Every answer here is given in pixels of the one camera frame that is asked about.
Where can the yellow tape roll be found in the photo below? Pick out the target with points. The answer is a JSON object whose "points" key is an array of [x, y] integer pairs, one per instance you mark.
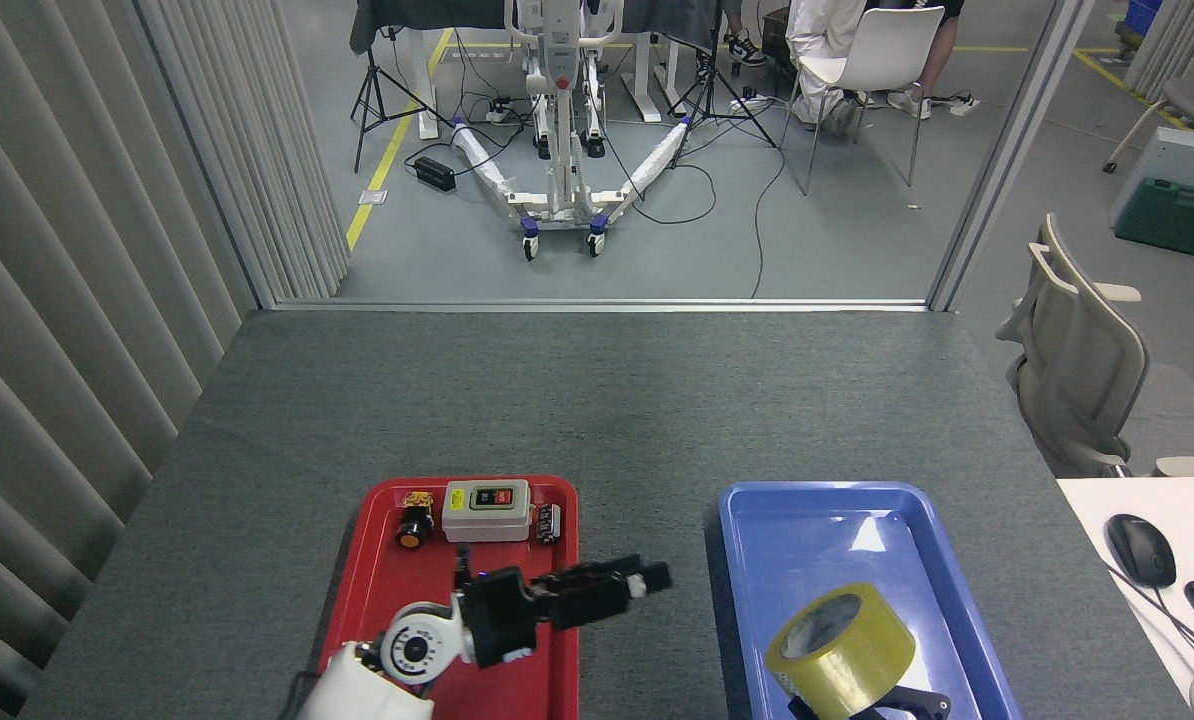
{"points": [[842, 650]]}

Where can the black computer mouse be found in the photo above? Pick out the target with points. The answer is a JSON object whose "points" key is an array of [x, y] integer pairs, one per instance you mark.
{"points": [[1140, 550]]}

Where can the grey switch box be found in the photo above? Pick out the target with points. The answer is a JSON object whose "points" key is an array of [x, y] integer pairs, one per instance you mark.
{"points": [[487, 520]]}

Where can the green plastic case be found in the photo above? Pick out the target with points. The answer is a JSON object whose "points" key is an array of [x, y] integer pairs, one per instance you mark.
{"points": [[1172, 220]]}

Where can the black power adapter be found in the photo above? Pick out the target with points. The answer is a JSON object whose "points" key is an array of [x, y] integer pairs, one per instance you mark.
{"points": [[435, 174]]}

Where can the silver rail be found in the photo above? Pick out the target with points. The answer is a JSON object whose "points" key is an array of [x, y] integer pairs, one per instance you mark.
{"points": [[597, 304]]}

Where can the person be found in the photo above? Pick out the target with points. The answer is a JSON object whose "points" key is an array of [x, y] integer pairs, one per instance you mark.
{"points": [[817, 40], [942, 50], [745, 50]]}

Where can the blue plastic tray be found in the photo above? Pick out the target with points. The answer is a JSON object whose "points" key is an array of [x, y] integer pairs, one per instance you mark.
{"points": [[817, 550]]}

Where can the silver post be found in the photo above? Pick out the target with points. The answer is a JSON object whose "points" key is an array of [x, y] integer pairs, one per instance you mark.
{"points": [[997, 160]]}

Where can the white desk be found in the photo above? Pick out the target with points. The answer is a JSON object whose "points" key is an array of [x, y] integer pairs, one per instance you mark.
{"points": [[1097, 520]]}

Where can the beige office chair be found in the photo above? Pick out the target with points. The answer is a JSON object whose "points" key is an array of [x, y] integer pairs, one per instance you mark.
{"points": [[1077, 370]]}

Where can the white power strip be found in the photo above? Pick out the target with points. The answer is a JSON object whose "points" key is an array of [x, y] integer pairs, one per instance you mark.
{"points": [[502, 113], [964, 105]]}

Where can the grey white box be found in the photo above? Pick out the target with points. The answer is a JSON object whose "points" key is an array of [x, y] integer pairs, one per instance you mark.
{"points": [[1177, 160]]}

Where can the white plastic chair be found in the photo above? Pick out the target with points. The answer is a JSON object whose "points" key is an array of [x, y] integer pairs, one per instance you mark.
{"points": [[887, 50]]}

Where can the blue bin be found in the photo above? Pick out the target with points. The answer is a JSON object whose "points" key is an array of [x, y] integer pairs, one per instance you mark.
{"points": [[1142, 18]]}

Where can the red plastic tray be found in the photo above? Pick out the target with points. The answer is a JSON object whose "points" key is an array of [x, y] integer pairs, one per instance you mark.
{"points": [[407, 590]]}

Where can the small black switch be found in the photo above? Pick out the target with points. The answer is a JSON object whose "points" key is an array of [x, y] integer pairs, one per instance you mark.
{"points": [[548, 525]]}

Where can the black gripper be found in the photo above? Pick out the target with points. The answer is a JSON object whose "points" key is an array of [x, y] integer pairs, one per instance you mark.
{"points": [[502, 612]]}

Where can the black tripod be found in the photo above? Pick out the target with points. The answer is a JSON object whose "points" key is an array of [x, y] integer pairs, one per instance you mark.
{"points": [[714, 95], [371, 85]]}

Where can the white stand on wheels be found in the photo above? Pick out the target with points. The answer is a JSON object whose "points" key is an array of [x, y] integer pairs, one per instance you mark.
{"points": [[560, 150]]}

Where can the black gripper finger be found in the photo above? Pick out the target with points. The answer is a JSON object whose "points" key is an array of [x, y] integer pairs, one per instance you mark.
{"points": [[802, 710], [917, 703]]}

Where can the beige vertical blinds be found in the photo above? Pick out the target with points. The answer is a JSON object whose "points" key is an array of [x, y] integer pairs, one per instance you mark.
{"points": [[57, 300]]}

